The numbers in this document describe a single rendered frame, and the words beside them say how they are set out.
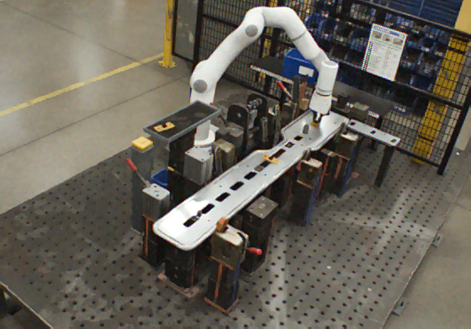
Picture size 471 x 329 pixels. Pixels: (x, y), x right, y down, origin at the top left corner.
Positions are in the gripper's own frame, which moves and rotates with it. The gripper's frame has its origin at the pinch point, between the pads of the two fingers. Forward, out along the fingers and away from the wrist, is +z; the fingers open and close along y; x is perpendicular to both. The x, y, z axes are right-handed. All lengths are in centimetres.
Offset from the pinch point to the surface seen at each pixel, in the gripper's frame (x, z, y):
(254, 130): -33.5, 1.2, -17.7
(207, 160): -81, -7, -12
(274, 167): -51, 3, 5
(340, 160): -7.8, 12.8, 20.2
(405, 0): 196, -27, -21
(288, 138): -24.4, 3.1, -3.4
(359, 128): 13.7, 3.0, 19.5
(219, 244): -109, 1, 16
